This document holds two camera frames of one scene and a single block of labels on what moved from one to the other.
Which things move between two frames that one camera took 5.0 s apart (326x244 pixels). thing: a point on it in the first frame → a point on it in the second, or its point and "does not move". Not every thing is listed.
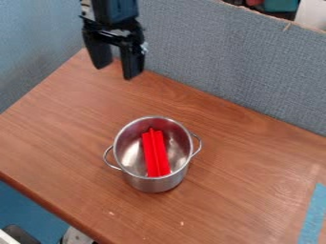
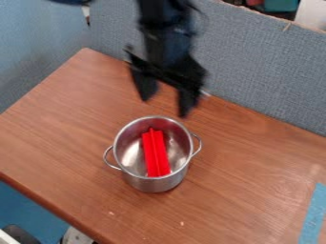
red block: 155,153 does not move
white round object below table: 73,236 does not move
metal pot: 124,155 does not move
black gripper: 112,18 → 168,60
